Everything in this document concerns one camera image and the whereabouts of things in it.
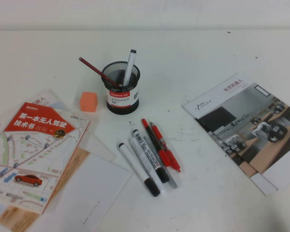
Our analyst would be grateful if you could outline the black mesh pen holder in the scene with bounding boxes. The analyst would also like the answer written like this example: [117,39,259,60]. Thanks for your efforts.
[101,60,141,114]

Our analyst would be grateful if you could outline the grey pen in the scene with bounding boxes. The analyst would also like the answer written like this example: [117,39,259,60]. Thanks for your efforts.
[144,136,179,189]

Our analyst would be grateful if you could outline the orange map cover book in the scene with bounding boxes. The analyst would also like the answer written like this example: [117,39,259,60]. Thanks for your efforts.
[0,101,91,215]

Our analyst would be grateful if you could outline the red pencil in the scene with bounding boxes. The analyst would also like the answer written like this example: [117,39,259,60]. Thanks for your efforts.
[78,57,122,87]

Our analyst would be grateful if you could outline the plain white marker black cap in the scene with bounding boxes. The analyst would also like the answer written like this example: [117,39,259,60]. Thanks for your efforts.
[118,143,160,197]

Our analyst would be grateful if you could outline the black pen with red caps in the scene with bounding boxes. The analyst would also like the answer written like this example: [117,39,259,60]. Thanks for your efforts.
[141,118,172,168]

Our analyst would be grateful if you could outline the white brochure with red print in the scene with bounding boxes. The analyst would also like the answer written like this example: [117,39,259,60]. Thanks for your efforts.
[0,89,117,165]

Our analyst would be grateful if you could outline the red gel pen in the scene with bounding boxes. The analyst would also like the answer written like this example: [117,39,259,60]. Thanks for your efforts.
[150,121,182,174]

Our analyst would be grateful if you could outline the white marker with black tip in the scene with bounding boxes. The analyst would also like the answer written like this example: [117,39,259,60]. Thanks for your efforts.
[122,49,138,87]

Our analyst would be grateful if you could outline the robot photo brochure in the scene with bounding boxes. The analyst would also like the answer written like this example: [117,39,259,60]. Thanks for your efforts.
[182,72,290,179]
[232,154,290,196]

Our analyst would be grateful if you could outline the orange foam cube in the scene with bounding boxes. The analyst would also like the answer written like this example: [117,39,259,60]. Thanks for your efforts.
[79,91,98,113]

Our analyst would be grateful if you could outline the plain white booklet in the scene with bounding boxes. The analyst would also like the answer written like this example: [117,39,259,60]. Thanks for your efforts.
[33,154,133,232]

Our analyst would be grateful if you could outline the labelled white marker black cap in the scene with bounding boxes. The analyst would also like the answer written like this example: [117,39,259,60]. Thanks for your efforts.
[132,129,170,184]

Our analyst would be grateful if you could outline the wood print brochure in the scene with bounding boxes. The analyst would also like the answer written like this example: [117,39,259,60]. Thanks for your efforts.
[0,147,90,232]

